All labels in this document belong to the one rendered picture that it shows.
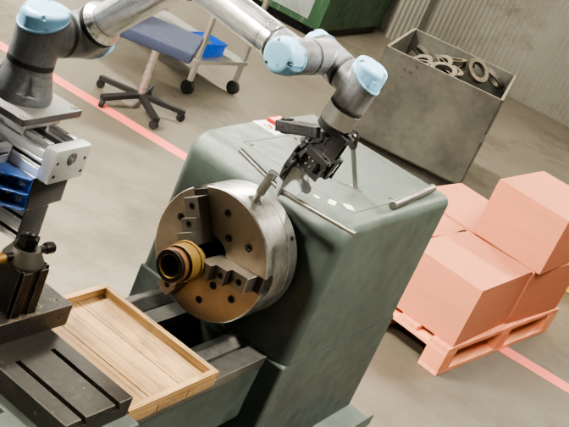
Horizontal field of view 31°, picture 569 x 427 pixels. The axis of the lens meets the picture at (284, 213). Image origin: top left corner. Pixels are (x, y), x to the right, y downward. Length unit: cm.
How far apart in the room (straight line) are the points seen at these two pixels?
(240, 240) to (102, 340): 37
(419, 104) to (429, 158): 36
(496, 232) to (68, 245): 206
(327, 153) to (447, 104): 473
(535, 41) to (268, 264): 881
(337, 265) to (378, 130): 465
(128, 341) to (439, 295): 258
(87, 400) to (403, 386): 273
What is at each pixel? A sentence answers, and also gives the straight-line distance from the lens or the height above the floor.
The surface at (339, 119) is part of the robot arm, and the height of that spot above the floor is 151.
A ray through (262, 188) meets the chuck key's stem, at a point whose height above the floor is 127.
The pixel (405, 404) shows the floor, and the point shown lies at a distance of 442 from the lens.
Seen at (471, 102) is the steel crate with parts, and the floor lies 66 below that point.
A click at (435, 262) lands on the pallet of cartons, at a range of 468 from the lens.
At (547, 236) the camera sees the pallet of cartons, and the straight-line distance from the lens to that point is 508.
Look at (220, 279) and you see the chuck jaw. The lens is 227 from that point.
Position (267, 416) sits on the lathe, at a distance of 260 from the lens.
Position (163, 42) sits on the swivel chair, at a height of 50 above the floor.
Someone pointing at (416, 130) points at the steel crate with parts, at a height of 33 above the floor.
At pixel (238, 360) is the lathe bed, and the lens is 244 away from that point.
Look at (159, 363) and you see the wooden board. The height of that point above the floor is 89.
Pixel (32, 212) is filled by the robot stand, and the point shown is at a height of 93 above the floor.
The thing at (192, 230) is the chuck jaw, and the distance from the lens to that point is 229.
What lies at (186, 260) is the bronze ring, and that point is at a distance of 223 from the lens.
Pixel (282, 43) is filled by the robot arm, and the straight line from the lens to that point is 204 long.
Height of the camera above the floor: 209
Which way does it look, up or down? 22 degrees down
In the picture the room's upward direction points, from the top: 24 degrees clockwise
